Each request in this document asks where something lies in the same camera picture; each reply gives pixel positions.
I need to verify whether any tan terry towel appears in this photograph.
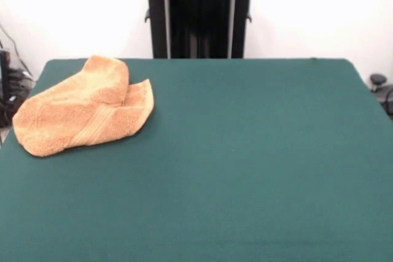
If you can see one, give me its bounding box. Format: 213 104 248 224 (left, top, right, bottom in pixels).
12 55 155 158

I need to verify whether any black power strip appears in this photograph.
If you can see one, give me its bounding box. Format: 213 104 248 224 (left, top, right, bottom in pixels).
7 69 34 112

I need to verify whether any black chair caster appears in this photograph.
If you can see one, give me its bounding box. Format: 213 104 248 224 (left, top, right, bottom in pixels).
370 74 388 93

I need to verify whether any black chair base leg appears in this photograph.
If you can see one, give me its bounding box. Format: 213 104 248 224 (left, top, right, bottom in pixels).
376 85 393 118

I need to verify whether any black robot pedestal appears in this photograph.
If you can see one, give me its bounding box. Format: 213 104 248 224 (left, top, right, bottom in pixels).
134 0 264 60

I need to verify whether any grey cable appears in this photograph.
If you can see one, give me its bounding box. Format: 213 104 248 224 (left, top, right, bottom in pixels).
0 24 33 79

